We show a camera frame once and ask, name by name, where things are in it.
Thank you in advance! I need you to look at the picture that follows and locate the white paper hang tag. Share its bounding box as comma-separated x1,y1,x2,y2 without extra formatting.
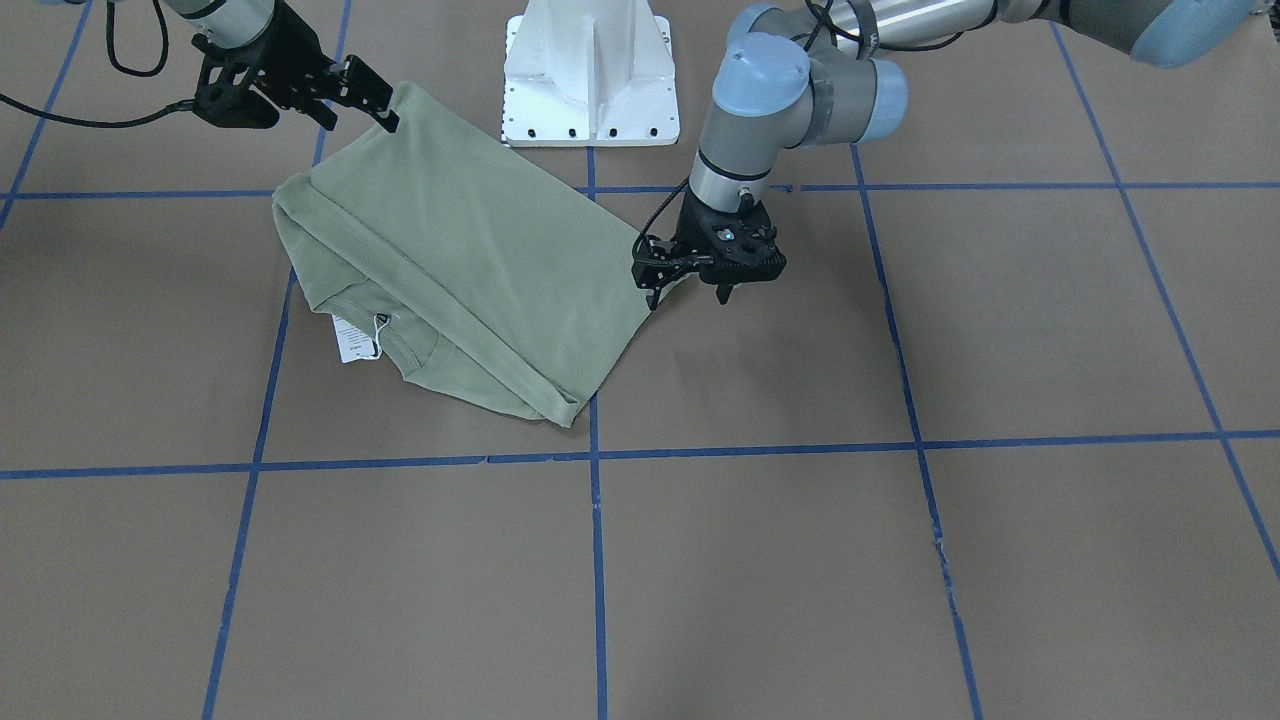
332,313,393,364

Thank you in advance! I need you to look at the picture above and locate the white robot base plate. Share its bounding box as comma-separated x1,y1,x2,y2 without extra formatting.
500,1,681,149

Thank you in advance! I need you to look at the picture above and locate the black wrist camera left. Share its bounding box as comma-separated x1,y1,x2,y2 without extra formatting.
631,234,714,293

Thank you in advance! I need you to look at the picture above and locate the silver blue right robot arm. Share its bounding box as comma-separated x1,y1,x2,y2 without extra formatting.
168,1,401,133

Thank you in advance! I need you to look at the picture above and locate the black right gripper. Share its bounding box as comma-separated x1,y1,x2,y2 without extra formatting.
218,5,401,133

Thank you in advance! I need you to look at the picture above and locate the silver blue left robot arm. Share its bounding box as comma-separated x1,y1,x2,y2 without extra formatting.
632,1,1260,309

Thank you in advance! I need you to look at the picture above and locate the olive green long-sleeve shirt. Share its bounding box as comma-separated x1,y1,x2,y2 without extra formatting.
271,82,650,428

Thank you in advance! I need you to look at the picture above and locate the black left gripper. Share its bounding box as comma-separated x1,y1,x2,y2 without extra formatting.
648,190,787,311

